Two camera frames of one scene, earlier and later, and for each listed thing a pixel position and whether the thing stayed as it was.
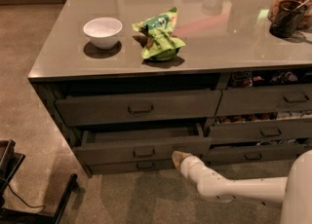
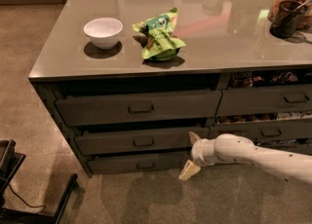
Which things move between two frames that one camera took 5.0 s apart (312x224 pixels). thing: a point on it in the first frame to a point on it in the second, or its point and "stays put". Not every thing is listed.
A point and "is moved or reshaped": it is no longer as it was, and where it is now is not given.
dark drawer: x=110 y=144 is moved or reshaped
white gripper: x=187 y=165 to x=199 y=153
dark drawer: x=136 y=107 stays put
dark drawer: x=282 y=98 stays put
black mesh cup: x=289 y=20 stays put
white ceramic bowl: x=102 y=31 stays put
